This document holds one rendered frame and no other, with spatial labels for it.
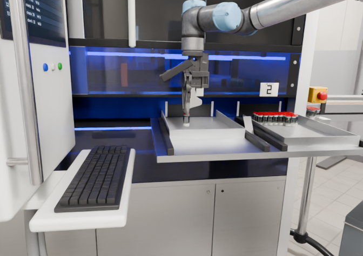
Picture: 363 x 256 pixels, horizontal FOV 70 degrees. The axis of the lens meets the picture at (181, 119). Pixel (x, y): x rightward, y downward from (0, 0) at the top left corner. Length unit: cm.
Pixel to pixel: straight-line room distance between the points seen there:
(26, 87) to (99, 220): 31
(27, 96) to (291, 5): 68
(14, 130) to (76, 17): 58
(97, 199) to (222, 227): 85
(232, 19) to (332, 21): 310
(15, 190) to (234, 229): 103
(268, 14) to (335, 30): 299
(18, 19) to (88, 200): 39
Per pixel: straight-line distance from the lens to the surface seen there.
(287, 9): 82
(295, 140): 87
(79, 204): 65
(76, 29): 110
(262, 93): 120
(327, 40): 382
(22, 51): 56
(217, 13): 78
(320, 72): 381
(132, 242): 136
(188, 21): 85
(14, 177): 66
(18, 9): 57
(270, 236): 152
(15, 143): 65
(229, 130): 89
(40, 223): 65
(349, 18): 377
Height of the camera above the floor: 114
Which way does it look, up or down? 13 degrees down
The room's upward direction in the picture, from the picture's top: 1 degrees clockwise
